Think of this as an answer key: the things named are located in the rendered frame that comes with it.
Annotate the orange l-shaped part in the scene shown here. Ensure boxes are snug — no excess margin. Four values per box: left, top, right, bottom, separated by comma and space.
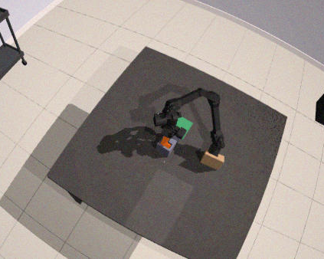
160, 136, 171, 149

